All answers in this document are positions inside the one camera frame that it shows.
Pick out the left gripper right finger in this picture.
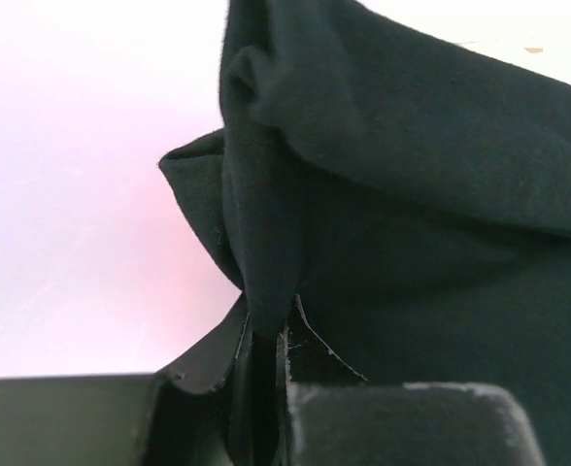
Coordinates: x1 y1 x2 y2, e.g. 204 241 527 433
277 302 545 465

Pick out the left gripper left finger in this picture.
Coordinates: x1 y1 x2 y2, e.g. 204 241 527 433
0 298 252 465

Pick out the black t shirt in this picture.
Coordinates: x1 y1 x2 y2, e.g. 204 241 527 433
159 1 571 465

